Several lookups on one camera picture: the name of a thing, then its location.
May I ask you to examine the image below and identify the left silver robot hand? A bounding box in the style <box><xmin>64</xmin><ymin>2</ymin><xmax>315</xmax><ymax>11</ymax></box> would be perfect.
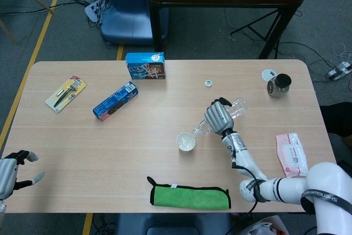
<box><xmin>0</xmin><ymin>150</ymin><xmax>45</xmax><ymax>200</ymax></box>

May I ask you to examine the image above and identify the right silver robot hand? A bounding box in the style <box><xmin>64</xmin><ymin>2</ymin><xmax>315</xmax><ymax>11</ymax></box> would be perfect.
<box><xmin>203</xmin><ymin>97</ymin><xmax>234</xmax><ymax>134</ymax></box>

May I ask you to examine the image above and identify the clear plastic bottle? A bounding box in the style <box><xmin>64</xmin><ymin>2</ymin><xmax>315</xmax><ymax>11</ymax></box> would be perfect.
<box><xmin>191</xmin><ymin>98</ymin><xmax>249</xmax><ymax>139</ymax></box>

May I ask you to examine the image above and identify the white printed paper cup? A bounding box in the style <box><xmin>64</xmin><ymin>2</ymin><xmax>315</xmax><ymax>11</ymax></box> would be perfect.
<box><xmin>176</xmin><ymin>132</ymin><xmax>196</xmax><ymax>152</ymax></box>

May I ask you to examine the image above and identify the glass jar with black lid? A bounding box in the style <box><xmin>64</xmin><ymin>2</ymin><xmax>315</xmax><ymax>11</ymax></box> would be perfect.
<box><xmin>266</xmin><ymin>73</ymin><xmax>292</xmax><ymax>99</ymax></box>

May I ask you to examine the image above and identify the pink wet wipes pack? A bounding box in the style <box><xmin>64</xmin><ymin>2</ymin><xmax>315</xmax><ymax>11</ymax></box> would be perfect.
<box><xmin>275</xmin><ymin>132</ymin><xmax>308</xmax><ymax>178</ymax></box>

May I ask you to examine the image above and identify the green cloth with black edge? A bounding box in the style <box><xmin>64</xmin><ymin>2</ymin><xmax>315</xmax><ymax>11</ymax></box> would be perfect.
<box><xmin>146</xmin><ymin>176</ymin><xmax>232</xmax><ymax>210</ymax></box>

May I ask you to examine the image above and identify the blue chocolate chip cookie box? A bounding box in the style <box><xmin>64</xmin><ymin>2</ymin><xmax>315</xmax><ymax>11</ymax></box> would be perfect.
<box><xmin>125</xmin><ymin>52</ymin><xmax>166</xmax><ymax>81</ymax></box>

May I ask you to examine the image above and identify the black tripod stand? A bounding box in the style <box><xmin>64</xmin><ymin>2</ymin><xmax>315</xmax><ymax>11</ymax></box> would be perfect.
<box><xmin>229</xmin><ymin>8</ymin><xmax>302</xmax><ymax>59</ymax></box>

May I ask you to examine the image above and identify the black razor in yellow pack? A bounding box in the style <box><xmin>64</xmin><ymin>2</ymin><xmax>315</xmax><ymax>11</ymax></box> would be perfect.
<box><xmin>45</xmin><ymin>75</ymin><xmax>87</xmax><ymax>114</ymax></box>

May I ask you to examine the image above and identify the blue long sandwich cookie box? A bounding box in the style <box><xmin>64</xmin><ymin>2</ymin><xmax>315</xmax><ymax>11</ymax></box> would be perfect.
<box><xmin>92</xmin><ymin>81</ymin><xmax>139</xmax><ymax>122</ymax></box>

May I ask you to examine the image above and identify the white plastic bag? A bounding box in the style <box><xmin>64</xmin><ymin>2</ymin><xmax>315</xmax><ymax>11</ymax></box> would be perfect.
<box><xmin>241</xmin><ymin>214</ymin><xmax>289</xmax><ymax>235</ymax></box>

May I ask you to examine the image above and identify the black object beside table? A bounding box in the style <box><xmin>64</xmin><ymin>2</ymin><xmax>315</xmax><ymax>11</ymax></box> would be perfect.
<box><xmin>320</xmin><ymin>102</ymin><xmax>352</xmax><ymax>137</ymax></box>

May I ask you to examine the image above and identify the white power strip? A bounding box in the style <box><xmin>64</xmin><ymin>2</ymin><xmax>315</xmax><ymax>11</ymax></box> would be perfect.
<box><xmin>326</xmin><ymin>61</ymin><xmax>352</xmax><ymax>81</ymax></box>

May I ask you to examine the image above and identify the blue machine base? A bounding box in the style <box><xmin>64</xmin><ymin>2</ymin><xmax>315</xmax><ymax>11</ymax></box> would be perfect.
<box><xmin>100</xmin><ymin>0</ymin><xmax>169</xmax><ymax>46</ymax></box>

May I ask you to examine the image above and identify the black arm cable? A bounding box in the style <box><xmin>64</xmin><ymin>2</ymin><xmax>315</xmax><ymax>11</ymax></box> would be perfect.
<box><xmin>227</xmin><ymin>146</ymin><xmax>266</xmax><ymax>234</ymax></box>

